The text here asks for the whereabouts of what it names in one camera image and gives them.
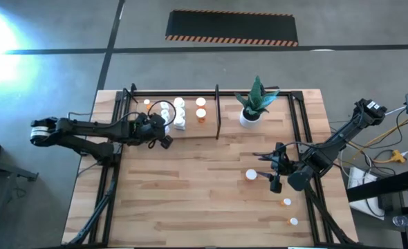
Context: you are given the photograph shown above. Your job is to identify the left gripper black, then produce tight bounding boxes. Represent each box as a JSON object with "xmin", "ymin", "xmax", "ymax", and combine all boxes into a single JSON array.
[{"xmin": 131, "ymin": 113, "xmax": 174, "ymax": 150}]

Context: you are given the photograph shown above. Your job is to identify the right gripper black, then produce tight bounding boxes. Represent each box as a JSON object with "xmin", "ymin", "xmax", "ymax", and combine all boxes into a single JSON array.
[{"xmin": 253, "ymin": 142, "xmax": 298, "ymax": 194}]

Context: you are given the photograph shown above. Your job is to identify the large orange pill bottle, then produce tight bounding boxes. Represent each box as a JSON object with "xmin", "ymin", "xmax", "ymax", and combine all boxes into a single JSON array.
[{"xmin": 244, "ymin": 168, "xmax": 258, "ymax": 183}]

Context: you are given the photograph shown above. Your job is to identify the white round plant pot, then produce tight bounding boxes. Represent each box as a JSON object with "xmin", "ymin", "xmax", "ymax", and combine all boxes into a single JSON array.
[{"xmin": 239, "ymin": 107, "xmax": 262, "ymax": 129}]

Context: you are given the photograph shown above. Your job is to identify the green snake plant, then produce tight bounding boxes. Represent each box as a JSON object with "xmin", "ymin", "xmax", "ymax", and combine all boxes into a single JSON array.
[{"xmin": 234, "ymin": 75, "xmax": 280, "ymax": 117}]

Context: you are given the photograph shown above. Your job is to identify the white power strip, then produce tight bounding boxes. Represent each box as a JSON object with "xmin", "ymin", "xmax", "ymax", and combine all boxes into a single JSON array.
[{"xmin": 347, "ymin": 165, "xmax": 378, "ymax": 190}]

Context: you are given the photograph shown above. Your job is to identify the white flat box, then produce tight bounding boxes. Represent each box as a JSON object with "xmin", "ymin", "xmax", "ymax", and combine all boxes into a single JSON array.
[{"xmin": 349, "ymin": 199, "xmax": 387, "ymax": 221}]

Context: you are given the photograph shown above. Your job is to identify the black metal bar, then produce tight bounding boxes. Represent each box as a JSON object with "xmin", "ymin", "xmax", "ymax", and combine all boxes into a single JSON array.
[{"xmin": 346, "ymin": 168, "xmax": 408, "ymax": 203}]

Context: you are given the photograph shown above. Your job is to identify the black floor mat hazard stripes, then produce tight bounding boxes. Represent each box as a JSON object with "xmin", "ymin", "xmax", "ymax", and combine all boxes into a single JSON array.
[{"xmin": 165, "ymin": 9, "xmax": 299, "ymax": 48}]

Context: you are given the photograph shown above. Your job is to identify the clear plastic water bottle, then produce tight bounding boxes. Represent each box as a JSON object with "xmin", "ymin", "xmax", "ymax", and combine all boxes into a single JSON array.
[{"xmin": 392, "ymin": 214, "xmax": 408, "ymax": 228}]

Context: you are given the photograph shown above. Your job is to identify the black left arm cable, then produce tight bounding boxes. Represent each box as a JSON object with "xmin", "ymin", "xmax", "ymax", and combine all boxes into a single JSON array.
[{"xmin": 67, "ymin": 100, "xmax": 178, "ymax": 127}]

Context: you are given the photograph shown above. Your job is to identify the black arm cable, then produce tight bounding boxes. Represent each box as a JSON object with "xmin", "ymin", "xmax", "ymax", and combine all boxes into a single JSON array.
[
  {"xmin": 254, "ymin": 140, "xmax": 316, "ymax": 157},
  {"xmin": 67, "ymin": 100, "xmax": 178, "ymax": 127}
]

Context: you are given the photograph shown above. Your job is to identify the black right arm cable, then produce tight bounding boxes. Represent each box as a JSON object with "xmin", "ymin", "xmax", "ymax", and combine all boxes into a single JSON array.
[{"xmin": 254, "ymin": 140, "xmax": 316, "ymax": 157}]

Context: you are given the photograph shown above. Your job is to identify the wooden shelf black frame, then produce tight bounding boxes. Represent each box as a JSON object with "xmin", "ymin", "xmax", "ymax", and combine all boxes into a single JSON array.
[{"xmin": 118, "ymin": 84, "xmax": 223, "ymax": 143}]

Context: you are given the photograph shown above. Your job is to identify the black aluminium table frame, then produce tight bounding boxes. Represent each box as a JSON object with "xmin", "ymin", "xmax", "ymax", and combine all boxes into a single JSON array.
[{"xmin": 65, "ymin": 82, "xmax": 355, "ymax": 247}]

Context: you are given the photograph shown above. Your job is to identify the yellow extension cord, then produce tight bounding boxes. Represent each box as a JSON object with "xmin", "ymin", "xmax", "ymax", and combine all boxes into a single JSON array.
[{"xmin": 349, "ymin": 117, "xmax": 408, "ymax": 165}]

